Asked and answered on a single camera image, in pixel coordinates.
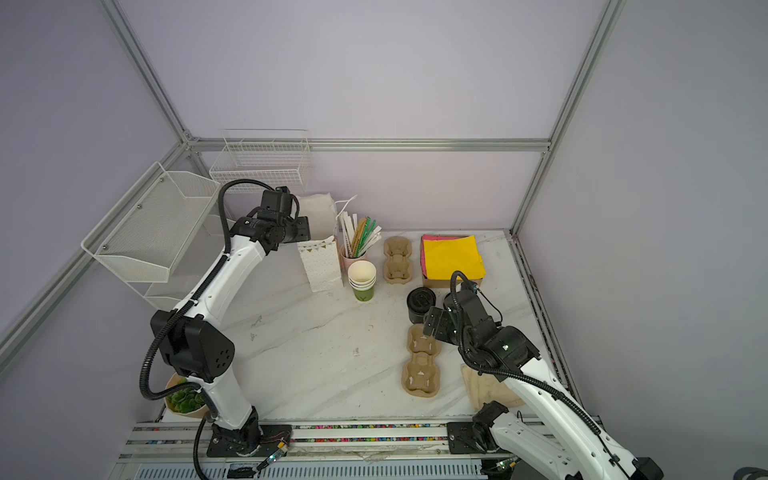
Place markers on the yellow paper napkin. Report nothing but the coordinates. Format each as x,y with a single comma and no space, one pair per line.
445,257

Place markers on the brown pulp cup carrier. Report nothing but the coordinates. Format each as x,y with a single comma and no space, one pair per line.
398,268
420,374

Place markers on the black paper cup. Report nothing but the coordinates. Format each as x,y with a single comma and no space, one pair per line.
416,317

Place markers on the white mesh two-tier shelf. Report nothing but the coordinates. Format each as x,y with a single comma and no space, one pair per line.
161,236

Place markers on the black lid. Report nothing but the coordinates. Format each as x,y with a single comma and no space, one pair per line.
420,299

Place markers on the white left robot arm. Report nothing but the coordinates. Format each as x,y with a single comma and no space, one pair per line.
189,350

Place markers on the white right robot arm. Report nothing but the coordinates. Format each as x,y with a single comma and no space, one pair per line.
577,446

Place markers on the white wire basket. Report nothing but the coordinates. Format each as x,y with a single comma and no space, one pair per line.
277,157

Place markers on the stack of green paper cups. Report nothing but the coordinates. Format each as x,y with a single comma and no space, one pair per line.
362,277

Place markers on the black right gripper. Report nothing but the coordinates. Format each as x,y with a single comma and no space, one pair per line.
440,315

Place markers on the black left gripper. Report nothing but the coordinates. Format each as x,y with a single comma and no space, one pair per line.
303,229

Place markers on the white paper gift bag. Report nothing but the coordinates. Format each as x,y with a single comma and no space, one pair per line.
320,254

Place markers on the beige work glove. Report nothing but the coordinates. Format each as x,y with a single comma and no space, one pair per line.
482,389

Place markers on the bundle of wrapped straws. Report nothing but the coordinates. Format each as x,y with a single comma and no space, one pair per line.
359,235

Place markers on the pink straw holder cup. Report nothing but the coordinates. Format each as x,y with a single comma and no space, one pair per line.
346,262

